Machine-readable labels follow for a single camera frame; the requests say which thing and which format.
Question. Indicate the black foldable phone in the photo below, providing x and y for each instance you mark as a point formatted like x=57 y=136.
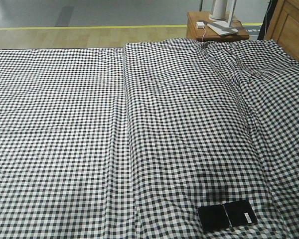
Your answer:
x=223 y=216

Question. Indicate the wooden headboard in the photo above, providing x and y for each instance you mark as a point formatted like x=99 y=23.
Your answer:
x=284 y=26

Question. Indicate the black white checkered bed sheet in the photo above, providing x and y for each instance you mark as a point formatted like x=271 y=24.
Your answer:
x=64 y=145

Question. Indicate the white power adapter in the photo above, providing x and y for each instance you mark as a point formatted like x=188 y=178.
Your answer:
x=200 y=25

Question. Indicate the white desk lamp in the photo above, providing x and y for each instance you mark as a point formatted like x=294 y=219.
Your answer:
x=224 y=27

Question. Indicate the checkered duvet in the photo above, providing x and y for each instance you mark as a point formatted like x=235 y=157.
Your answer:
x=212 y=123

